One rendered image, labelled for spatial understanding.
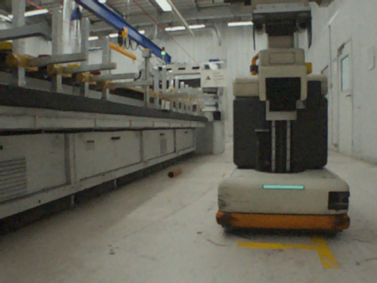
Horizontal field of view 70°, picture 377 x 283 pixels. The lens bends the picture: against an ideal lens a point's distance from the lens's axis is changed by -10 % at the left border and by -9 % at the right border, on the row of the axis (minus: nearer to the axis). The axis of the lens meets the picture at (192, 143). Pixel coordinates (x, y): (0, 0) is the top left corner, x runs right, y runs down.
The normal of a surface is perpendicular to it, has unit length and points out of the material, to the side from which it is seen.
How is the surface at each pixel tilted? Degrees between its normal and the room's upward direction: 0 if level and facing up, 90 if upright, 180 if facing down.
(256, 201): 90
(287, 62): 98
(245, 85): 90
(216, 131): 90
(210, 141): 90
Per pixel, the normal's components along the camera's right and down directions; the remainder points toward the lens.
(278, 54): -0.24, 0.19
